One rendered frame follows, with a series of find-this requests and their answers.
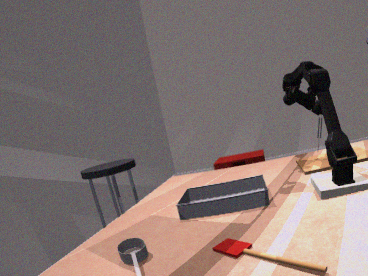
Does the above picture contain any light wooden board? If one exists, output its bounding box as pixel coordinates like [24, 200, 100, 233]
[296, 146, 368, 175]

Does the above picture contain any red spatula with wooden handle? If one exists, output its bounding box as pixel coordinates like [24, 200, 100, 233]
[213, 238, 328, 273]

